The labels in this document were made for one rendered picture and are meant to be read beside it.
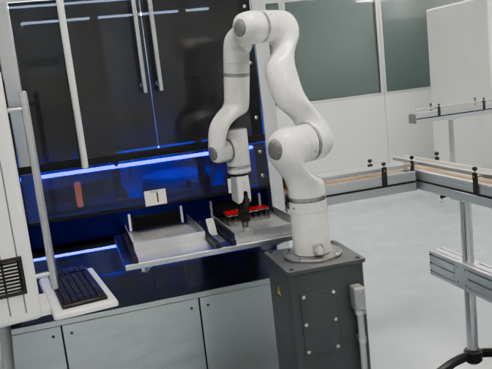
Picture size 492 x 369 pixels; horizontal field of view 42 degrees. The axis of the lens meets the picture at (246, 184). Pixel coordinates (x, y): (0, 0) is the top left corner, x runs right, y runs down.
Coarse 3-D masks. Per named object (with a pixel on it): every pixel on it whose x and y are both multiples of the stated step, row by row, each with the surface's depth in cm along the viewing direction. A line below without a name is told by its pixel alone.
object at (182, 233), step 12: (156, 228) 258; (168, 228) 256; (180, 228) 254; (192, 228) 251; (132, 240) 229; (144, 240) 241; (156, 240) 227; (168, 240) 228; (180, 240) 229; (192, 240) 230; (204, 240) 232
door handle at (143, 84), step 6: (132, 0) 233; (132, 6) 233; (138, 24) 235; (138, 30) 235; (138, 36) 235; (138, 42) 235; (138, 48) 236; (138, 54) 236; (138, 60) 237; (144, 66) 237; (144, 72) 237; (144, 78) 238; (144, 84) 238; (144, 90) 238
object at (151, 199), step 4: (164, 188) 251; (144, 192) 249; (148, 192) 250; (152, 192) 250; (156, 192) 250; (160, 192) 251; (164, 192) 251; (144, 196) 249; (148, 196) 250; (152, 196) 250; (156, 196) 251; (160, 196) 251; (164, 196) 252; (148, 200) 250; (152, 200) 251; (156, 200) 251; (160, 200) 251; (164, 200) 252; (148, 204) 250; (152, 204) 251; (156, 204) 251
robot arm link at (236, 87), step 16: (224, 80) 216; (240, 80) 214; (224, 96) 218; (240, 96) 216; (224, 112) 217; (240, 112) 217; (224, 128) 214; (208, 144) 219; (224, 144) 216; (224, 160) 218
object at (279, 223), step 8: (272, 216) 258; (280, 216) 253; (288, 216) 244; (224, 224) 253; (240, 224) 250; (248, 224) 248; (256, 224) 247; (264, 224) 245; (272, 224) 244; (280, 224) 243; (288, 224) 228; (232, 232) 225; (240, 232) 223; (248, 232) 224; (256, 232) 225; (264, 232) 226; (272, 232) 227; (280, 232) 227; (288, 232) 228; (240, 240) 224; (248, 240) 224
